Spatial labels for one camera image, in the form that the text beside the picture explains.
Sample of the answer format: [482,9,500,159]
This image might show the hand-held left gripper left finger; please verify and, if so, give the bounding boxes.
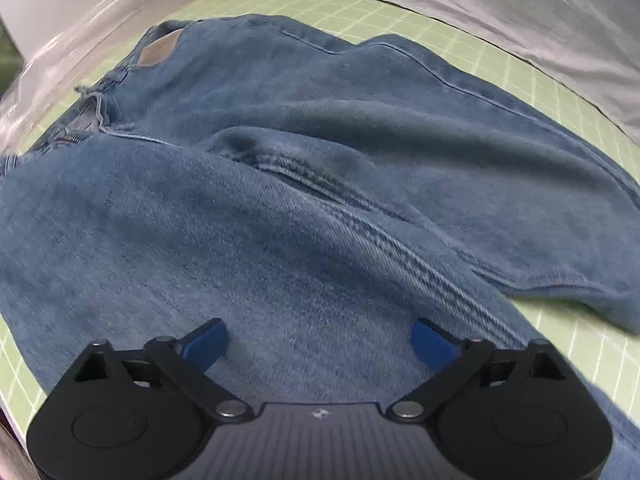
[70,317,250,420]

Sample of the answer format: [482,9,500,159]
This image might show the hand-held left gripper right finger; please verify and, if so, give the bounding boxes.
[387,317,569,421]

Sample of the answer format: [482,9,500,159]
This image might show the blue denim jeans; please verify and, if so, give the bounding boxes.
[0,14,640,480]

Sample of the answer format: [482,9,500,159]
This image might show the green grid cutting mat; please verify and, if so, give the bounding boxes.
[0,0,640,437]

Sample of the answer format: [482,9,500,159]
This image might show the clear plastic sheet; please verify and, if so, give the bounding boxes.
[0,0,221,157]

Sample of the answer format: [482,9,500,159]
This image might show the grey cloth with carrot print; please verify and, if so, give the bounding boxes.
[165,0,640,144]

